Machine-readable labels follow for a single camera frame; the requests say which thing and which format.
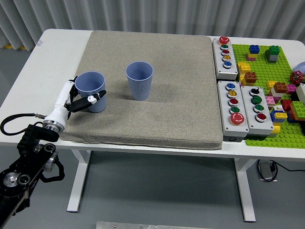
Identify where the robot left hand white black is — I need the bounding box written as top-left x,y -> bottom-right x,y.
45,75 -> 107,125

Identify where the blue ribbed plastic cup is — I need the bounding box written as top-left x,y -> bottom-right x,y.
74,71 -> 107,113
125,61 -> 154,101

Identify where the yellow black floor tape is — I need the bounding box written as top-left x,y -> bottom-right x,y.
0,43 -> 33,51

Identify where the white table leg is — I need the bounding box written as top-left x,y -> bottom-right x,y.
233,158 -> 258,222
66,149 -> 92,213

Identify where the grey-brown fabric mat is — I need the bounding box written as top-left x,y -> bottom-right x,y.
58,30 -> 224,151

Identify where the grey pleated curtain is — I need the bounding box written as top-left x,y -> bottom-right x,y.
0,0 -> 305,50

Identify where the grey five-button control box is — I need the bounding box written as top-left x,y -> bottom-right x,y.
217,80 -> 250,142
211,36 -> 239,81

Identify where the brown toy brick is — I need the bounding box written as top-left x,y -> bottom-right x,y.
273,82 -> 289,94
243,71 -> 258,86

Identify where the green toy brick baseplate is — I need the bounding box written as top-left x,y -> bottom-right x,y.
231,43 -> 305,149

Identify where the grey control box black knob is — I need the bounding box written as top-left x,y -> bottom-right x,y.
240,85 -> 274,140

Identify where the blue and yellow toy brick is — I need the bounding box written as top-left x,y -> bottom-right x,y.
270,110 -> 288,124

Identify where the grey power adapter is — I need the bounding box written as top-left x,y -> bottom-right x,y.
259,162 -> 274,181

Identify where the red toy brick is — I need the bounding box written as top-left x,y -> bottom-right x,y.
280,99 -> 294,112

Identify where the large green toy brick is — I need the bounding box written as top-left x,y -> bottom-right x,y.
288,100 -> 305,120

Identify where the white box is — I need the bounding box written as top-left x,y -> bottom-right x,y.
295,83 -> 305,102

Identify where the black power cable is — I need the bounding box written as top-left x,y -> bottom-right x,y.
256,159 -> 305,183

